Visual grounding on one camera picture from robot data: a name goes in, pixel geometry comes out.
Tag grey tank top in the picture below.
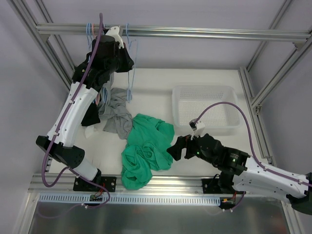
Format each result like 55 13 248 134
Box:
97 74 133 139

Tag aluminium frame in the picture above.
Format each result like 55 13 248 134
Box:
7 0 312 234

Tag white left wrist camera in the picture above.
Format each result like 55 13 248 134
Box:
105 26 124 49

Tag white slotted cable duct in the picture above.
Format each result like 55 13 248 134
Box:
38 193 221 206

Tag black right base bracket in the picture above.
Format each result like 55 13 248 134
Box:
201 178 221 194

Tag white perforated plastic basket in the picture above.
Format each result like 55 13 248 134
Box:
172 85 241 129

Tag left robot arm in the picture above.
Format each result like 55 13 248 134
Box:
36 34 134 191

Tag green tank top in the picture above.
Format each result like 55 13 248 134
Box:
121 114 175 190

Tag light blue wire hanger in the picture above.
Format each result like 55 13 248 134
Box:
125 23 138 103

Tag black tank top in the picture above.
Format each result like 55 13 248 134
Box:
81 103 100 127

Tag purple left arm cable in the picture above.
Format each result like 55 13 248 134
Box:
41 12 110 209

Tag front aluminium rail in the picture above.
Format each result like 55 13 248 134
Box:
28 174 211 196

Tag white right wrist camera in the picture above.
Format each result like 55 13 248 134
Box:
189 119 206 140

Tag white cloth scrap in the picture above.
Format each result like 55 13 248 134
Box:
84 125 98 138

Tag black left base bracket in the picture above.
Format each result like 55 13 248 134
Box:
73 176 117 192

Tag black base bracket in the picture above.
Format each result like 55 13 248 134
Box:
73 176 117 192
201 178 221 194

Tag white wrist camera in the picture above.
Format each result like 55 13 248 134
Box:
189 119 206 140
105 26 124 49

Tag aluminium hanging rail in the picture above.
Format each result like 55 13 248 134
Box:
36 23 312 42

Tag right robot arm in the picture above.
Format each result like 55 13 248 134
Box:
167 134 312 215

